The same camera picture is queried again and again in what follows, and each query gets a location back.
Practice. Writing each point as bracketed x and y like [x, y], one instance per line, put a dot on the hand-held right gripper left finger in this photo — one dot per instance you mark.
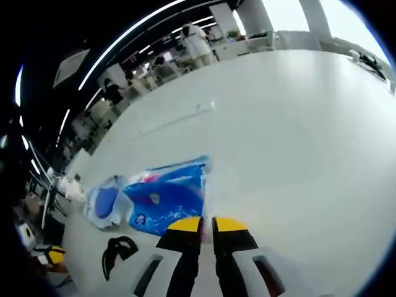
[182, 263]

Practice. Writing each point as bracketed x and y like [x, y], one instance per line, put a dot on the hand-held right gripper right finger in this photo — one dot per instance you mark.
[232, 266]

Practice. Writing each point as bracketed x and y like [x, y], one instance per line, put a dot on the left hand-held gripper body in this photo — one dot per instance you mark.
[26, 235]

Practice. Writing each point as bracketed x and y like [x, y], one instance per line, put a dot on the white paper cup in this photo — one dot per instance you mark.
[72, 189]

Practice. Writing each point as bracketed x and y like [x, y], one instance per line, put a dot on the blue floral tissue packet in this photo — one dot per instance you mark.
[173, 195]

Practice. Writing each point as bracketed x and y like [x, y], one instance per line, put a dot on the white blue tissue packet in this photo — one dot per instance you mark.
[103, 201]

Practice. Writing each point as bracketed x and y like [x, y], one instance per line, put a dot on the ceiling air vent panel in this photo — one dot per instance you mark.
[69, 68]

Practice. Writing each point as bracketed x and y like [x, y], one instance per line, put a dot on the long ceiling light strip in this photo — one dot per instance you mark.
[92, 70]

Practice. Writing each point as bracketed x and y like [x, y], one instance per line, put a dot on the potted plant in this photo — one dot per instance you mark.
[234, 33]

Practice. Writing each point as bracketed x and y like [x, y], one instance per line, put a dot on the black white device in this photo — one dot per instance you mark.
[368, 62]

